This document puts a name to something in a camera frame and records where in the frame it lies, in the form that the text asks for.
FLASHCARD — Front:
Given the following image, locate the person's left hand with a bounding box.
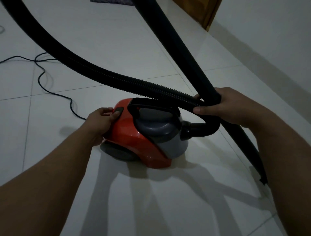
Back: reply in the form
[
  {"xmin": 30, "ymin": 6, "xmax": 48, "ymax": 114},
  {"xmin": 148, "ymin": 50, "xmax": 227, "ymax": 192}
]
[{"xmin": 83, "ymin": 107, "xmax": 121, "ymax": 146}]

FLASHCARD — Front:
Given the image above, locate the person's right hand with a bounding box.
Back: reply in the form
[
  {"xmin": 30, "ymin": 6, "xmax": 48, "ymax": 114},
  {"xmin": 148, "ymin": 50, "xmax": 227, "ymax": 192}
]
[{"xmin": 193, "ymin": 87, "xmax": 256, "ymax": 128}]

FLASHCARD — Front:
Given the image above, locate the red and grey vacuum cleaner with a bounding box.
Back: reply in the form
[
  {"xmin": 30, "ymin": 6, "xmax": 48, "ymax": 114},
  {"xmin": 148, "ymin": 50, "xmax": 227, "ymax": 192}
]
[{"xmin": 101, "ymin": 97, "xmax": 190, "ymax": 170}]

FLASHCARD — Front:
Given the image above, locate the black corrugated vacuum hose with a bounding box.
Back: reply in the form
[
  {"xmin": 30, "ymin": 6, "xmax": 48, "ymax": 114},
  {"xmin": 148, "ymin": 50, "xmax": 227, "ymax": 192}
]
[{"xmin": 0, "ymin": 0, "xmax": 221, "ymax": 140}]

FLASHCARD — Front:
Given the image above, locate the black vacuum wand tube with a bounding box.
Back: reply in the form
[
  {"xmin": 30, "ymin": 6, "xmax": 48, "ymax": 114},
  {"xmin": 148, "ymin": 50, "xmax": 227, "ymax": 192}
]
[{"xmin": 133, "ymin": 0, "xmax": 268, "ymax": 186}]

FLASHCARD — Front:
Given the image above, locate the person's right forearm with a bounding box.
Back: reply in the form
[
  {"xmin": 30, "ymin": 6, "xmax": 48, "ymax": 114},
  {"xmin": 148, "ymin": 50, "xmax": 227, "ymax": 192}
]
[{"xmin": 245, "ymin": 116, "xmax": 311, "ymax": 236}]

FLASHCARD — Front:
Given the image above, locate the person's left forearm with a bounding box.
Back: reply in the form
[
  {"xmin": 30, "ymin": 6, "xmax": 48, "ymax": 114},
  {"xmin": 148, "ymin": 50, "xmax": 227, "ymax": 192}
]
[{"xmin": 0, "ymin": 126, "xmax": 103, "ymax": 236}]

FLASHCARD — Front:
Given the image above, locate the brown wooden door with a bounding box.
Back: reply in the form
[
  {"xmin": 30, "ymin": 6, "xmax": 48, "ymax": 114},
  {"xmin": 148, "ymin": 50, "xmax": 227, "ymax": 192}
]
[{"xmin": 172, "ymin": 0, "xmax": 223, "ymax": 32}]

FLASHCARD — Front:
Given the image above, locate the dark floor mat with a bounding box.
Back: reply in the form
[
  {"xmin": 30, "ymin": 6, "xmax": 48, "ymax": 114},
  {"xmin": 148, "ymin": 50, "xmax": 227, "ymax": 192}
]
[{"xmin": 90, "ymin": 0, "xmax": 134, "ymax": 6}]

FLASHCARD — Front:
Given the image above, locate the black power cable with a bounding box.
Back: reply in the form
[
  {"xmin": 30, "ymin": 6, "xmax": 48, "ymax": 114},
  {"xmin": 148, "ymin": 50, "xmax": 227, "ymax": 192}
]
[{"xmin": 0, "ymin": 52, "xmax": 87, "ymax": 120}]

